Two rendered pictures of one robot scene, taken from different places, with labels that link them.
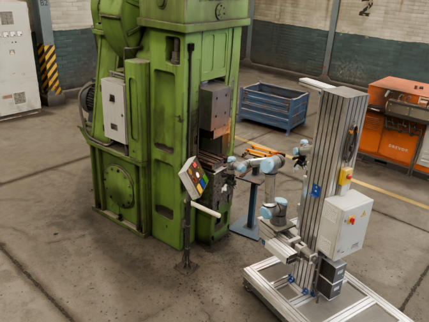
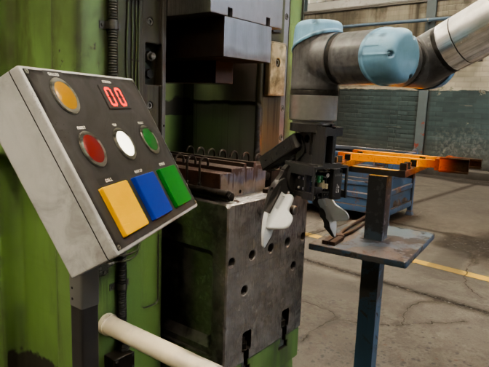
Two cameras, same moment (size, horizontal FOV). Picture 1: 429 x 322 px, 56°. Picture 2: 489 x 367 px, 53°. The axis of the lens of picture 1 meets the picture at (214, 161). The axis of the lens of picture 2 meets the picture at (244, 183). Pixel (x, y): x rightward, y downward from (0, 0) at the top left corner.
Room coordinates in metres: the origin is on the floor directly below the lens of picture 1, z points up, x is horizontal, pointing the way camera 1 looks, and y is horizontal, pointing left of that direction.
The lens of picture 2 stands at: (2.49, -0.06, 1.17)
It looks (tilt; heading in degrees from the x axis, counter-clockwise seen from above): 9 degrees down; 1
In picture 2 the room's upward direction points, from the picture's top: 2 degrees clockwise
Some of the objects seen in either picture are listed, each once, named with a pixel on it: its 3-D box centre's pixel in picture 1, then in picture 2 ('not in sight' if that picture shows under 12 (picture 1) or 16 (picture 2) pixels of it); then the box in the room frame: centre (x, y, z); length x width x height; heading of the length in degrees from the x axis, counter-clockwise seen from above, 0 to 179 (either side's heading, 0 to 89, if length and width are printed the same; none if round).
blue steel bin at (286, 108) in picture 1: (272, 106); (350, 179); (7.86, -1.12, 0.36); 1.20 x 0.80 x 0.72; 55
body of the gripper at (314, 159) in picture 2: (230, 179); (313, 161); (3.27, -0.16, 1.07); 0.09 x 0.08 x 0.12; 34
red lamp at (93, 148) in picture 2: not in sight; (93, 148); (3.19, 0.17, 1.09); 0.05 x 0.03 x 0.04; 144
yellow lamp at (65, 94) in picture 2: not in sight; (65, 95); (3.20, 0.21, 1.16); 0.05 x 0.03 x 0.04; 144
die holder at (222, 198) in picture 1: (203, 178); (196, 252); (3.98, 0.11, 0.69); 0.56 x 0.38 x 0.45; 54
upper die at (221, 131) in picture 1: (203, 126); (190, 44); (3.93, 0.13, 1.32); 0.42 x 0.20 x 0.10; 54
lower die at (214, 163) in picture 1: (202, 158); (188, 170); (3.93, 0.13, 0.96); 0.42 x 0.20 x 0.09; 54
